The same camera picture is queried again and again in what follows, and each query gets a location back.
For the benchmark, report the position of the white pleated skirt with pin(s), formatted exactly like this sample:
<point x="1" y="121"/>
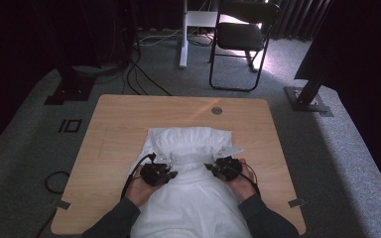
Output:
<point x="191" y="198"/>

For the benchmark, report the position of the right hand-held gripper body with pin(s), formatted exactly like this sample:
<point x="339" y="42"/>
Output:
<point x="228" y="167"/>

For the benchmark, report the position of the dark curtain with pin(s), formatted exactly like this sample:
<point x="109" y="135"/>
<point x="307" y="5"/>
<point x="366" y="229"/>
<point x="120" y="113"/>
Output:
<point x="297" y="20"/>

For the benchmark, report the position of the person's left hand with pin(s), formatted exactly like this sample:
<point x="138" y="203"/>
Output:
<point x="140" y="191"/>

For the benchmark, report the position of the white desk frame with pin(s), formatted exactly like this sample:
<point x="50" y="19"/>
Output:
<point x="184" y="39"/>

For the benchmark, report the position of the grey round table grommet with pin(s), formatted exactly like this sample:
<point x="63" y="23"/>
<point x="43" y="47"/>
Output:
<point x="217" y="110"/>

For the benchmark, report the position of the black folding chair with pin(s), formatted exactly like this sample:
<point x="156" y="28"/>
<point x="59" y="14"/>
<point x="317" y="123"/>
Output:
<point x="239" y="36"/>

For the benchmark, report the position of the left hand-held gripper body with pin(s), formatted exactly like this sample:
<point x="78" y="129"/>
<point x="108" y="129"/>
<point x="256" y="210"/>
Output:
<point x="155" y="173"/>

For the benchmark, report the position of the black stand with square base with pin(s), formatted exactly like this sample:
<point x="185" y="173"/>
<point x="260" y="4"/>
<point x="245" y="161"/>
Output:
<point x="71" y="89"/>

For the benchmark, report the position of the person's right hand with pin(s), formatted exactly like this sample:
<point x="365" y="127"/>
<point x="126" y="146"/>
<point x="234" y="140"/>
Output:
<point x="243" y="188"/>

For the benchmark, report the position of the black stand with grey base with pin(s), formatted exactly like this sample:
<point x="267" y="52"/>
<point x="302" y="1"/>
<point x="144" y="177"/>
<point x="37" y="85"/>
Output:
<point x="307" y="99"/>

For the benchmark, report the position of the grey tape strip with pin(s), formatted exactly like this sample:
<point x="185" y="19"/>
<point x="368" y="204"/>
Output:
<point x="63" y="205"/>
<point x="296" y="202"/>

